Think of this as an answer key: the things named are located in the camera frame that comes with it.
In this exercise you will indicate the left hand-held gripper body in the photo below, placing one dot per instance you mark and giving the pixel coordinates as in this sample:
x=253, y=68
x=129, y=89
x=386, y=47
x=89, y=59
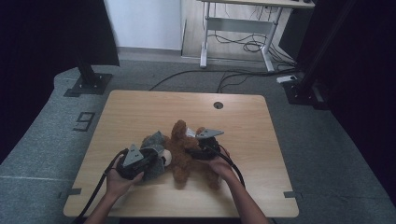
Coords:
x=134, y=165

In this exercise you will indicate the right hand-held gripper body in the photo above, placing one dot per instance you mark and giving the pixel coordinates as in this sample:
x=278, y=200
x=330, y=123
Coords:
x=209, y=149

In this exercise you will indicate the brown teddy bear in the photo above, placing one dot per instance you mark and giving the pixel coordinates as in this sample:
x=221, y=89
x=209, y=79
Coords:
x=183, y=158

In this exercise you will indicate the grey felt cloth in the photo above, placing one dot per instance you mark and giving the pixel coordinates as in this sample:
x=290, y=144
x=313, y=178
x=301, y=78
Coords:
x=152, y=140

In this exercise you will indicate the person's right hand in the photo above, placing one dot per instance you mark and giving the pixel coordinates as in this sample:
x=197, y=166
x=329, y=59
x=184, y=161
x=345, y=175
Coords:
x=222, y=166

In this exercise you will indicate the person's left hand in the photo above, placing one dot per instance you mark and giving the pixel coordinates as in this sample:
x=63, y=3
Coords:
x=120, y=183

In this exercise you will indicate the dark tape floor marking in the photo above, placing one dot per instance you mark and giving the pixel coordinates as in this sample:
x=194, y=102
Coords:
x=84, y=121

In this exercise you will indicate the grey tape strip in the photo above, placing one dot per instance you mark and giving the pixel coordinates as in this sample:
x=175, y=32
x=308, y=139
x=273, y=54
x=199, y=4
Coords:
x=71, y=192
x=292, y=195

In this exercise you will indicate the white power strip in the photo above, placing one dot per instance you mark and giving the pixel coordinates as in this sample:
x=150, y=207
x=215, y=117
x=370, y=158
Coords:
x=286, y=79

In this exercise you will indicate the black computer tower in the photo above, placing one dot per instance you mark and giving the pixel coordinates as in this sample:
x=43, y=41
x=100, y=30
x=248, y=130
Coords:
x=291, y=34

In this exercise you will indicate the black curtain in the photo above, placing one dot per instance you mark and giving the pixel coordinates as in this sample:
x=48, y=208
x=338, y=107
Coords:
x=46, y=46
x=364, y=77

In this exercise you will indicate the black stand with base plate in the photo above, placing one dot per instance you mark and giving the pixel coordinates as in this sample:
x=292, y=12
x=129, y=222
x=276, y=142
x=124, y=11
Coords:
x=90, y=82
x=300, y=91

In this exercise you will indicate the white metal desk frame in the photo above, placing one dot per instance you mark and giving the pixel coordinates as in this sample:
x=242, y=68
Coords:
x=239, y=26

